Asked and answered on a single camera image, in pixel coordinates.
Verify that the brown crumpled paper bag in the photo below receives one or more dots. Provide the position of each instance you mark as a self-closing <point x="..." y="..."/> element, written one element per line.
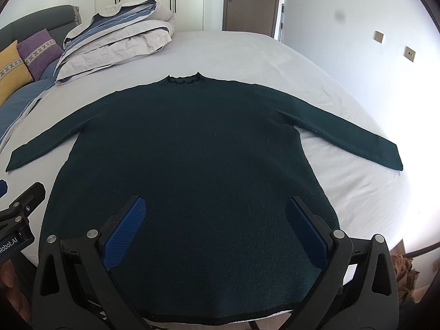
<point x="406" y="276"/>

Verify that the yellow patterned cushion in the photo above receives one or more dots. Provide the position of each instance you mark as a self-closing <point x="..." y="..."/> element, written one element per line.
<point x="14" y="73"/>

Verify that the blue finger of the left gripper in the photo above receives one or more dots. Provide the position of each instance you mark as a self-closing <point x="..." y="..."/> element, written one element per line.
<point x="3" y="188"/>

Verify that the upper wall switch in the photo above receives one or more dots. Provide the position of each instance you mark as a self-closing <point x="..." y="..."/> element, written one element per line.
<point x="378" y="36"/>

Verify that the folded grey blue duvet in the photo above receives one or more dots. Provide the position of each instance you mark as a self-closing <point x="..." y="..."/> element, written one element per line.
<point x="117" y="34"/>

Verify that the left hand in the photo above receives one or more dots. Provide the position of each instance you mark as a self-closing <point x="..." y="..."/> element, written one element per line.
<point x="11" y="289"/>

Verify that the blue pillow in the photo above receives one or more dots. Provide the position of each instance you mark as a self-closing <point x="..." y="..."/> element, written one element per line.
<point x="14" y="107"/>

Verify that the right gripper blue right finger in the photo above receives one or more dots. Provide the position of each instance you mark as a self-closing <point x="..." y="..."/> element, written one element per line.
<point x="306" y="228"/>

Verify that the dark green knit sweater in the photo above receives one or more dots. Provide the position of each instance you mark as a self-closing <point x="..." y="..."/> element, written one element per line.
<point x="216" y="163"/>

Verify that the brown wooden door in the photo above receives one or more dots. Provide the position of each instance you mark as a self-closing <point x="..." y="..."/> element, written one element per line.
<point x="254" y="16"/>

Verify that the purple patterned cushion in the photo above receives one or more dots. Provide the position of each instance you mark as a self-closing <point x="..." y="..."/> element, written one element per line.
<point x="38" y="52"/>

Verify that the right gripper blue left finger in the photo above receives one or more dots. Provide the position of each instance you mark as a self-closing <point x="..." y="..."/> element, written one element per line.
<point x="120" y="230"/>

